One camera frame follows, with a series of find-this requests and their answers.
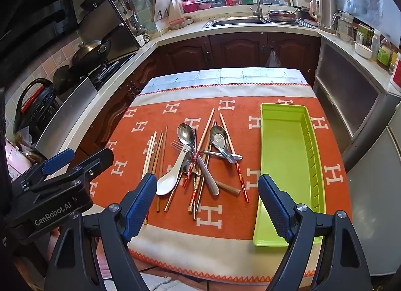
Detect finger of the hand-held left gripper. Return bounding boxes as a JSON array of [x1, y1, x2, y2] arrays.
[[13, 149, 76, 190], [27, 148, 115, 193]]

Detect white plastic bottle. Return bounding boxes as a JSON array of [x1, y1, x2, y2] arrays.
[[371, 30, 381, 62]]

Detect dark brown wooden chopstick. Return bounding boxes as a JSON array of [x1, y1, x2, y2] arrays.
[[156, 131, 164, 212], [158, 124, 169, 183]]

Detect steel kettle pink handle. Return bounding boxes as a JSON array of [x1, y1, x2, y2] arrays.
[[310, 0, 338, 31]]

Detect grey steel cabinet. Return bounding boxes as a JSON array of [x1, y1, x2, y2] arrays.
[[313, 37, 401, 161]]

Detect dark wooden kitchen cabinets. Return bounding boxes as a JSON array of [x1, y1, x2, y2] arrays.
[[78, 31, 322, 154]]

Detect tan chopstick red decorated end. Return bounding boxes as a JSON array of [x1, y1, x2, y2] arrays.
[[187, 119, 217, 215]]

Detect wooden cutting board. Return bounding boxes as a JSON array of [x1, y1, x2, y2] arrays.
[[151, 0, 171, 22]]

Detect green plastic utensil tray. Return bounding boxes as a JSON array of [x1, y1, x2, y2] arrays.
[[252, 102, 326, 247]]

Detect black electric cooker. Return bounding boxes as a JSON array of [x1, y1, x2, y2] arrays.
[[13, 78, 59, 135]]

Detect steel fork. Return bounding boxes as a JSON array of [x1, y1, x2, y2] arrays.
[[171, 140, 243, 158]]

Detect textured steel chopstick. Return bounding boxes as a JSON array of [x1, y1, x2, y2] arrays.
[[192, 153, 209, 220]]

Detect gas stove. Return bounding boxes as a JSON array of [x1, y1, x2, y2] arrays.
[[88, 53, 137, 84]]

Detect small steel spoon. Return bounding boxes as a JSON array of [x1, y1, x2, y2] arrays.
[[183, 151, 198, 220]]

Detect wooden-handled steel spoon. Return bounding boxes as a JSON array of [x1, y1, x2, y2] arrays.
[[180, 161, 242, 196]]

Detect red label white container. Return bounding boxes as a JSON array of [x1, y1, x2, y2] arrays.
[[388, 53, 401, 95]]

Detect stacked steel bowls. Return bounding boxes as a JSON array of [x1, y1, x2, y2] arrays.
[[267, 9, 302, 23]]

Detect green label oil bottle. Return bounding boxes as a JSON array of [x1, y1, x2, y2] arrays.
[[377, 37, 392, 66]]

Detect steel countertop appliance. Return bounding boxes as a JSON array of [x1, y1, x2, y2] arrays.
[[106, 0, 142, 60]]

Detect light wooden chopstick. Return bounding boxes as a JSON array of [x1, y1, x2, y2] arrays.
[[142, 135, 153, 183], [143, 131, 157, 226]]

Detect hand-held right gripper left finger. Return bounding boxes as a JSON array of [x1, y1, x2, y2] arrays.
[[47, 174, 157, 291]]

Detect white bowl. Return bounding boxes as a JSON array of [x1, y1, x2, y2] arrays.
[[355, 43, 373, 59]]

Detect clear plastic bag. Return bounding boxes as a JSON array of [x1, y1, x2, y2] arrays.
[[266, 47, 280, 68]]

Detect pale blue table cover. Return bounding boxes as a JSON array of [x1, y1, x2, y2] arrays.
[[147, 67, 310, 91]]

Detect round bowl steel spoon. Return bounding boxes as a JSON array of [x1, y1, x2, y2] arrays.
[[209, 125, 243, 164]]

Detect black range hood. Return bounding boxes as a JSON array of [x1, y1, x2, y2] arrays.
[[0, 0, 80, 71]]

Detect dark pot lid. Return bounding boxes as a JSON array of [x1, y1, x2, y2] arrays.
[[52, 65, 79, 94]]

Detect orange printed blanket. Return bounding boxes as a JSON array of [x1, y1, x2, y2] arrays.
[[94, 83, 350, 283]]

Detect dark wok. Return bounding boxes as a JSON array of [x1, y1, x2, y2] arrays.
[[70, 39, 112, 67]]

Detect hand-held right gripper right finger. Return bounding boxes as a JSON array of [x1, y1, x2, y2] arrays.
[[257, 174, 372, 291]]

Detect large steel spoon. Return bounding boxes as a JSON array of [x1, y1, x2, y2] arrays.
[[177, 123, 220, 196]]

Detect glass teapot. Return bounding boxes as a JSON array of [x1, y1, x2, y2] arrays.
[[336, 11, 357, 43]]

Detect white ceramic spoon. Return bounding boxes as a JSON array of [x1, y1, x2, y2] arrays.
[[156, 144, 192, 197]]

